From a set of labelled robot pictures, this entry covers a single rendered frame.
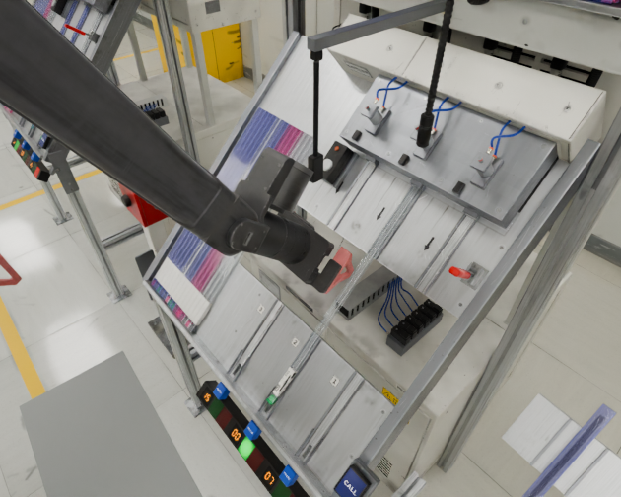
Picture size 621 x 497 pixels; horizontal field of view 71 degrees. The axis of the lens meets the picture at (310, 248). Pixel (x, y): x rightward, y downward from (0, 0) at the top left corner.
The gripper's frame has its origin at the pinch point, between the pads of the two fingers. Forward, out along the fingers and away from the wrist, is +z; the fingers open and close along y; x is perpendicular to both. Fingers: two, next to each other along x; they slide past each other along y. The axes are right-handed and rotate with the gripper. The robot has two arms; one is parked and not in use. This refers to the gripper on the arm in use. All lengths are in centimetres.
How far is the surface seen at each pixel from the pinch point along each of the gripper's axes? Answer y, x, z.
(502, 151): -10.6, -27.6, 9.2
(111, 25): 124, -15, 11
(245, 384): 7.3, 33.2, 12.7
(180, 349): 49, 58, 38
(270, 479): -8.2, 42.4, 13.3
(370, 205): 6.7, -10.2, 14.4
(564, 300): -15, -22, 172
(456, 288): -15.5, -6.4, 14.4
